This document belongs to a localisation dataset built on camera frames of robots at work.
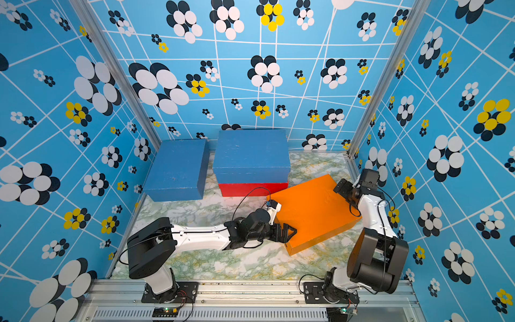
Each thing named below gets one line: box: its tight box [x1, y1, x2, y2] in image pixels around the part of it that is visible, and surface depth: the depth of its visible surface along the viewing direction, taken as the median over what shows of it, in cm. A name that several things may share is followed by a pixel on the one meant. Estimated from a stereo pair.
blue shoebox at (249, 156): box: [212, 129, 292, 184], surface depth 91 cm
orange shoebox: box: [266, 174, 363, 256], surface depth 85 cm
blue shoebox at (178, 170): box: [143, 138, 210, 202], surface depth 100 cm
